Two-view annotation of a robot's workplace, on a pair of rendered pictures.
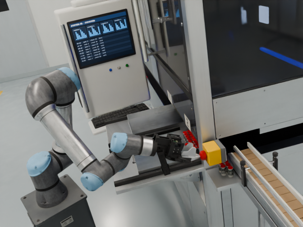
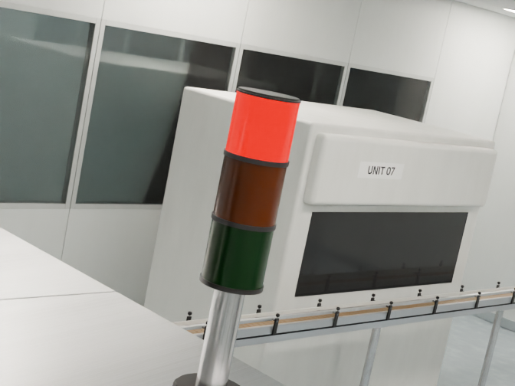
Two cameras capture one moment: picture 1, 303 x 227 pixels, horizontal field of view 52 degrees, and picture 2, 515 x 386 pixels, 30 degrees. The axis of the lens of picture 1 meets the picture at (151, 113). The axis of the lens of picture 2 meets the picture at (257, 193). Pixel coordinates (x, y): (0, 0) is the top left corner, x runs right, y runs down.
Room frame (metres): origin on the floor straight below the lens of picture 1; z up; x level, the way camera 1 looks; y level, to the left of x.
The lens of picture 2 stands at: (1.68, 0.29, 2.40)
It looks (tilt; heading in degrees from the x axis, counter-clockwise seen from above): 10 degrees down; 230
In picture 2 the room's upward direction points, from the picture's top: 11 degrees clockwise
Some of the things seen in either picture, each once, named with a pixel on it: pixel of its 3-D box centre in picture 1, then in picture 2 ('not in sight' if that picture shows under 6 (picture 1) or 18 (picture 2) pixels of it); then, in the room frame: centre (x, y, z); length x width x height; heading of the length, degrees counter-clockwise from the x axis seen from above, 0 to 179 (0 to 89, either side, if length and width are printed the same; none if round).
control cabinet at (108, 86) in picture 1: (104, 56); not in sight; (2.17, 0.25, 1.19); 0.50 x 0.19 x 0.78; 106
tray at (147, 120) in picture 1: (158, 119); not in sight; (1.63, -0.03, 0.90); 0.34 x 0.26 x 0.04; 97
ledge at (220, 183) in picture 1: (226, 176); not in sight; (1.05, -0.26, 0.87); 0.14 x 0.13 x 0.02; 97
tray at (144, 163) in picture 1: (168, 150); not in sight; (1.29, -0.05, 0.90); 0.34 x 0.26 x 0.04; 96
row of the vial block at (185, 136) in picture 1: (190, 143); not in sight; (1.30, -0.16, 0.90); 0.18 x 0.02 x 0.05; 6
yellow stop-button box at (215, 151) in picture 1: (213, 152); not in sight; (1.06, -0.22, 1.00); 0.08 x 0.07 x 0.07; 97
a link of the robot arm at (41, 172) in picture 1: (43, 168); not in sight; (1.25, 0.55, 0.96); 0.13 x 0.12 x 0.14; 137
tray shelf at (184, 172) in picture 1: (153, 140); not in sight; (1.46, 0.02, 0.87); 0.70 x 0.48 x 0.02; 7
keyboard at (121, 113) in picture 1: (120, 114); not in sight; (1.97, 0.21, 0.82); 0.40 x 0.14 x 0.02; 106
